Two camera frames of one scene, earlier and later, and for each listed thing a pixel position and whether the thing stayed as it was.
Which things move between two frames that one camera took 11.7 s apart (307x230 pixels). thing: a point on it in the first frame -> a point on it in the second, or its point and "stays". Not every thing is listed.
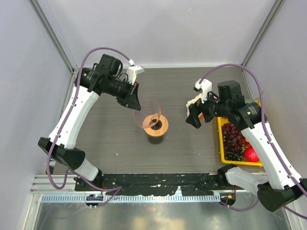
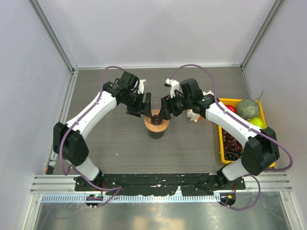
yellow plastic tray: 221,121 stays
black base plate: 153,184 stays
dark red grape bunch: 233,142 stays
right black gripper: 194,109 -> 167,107
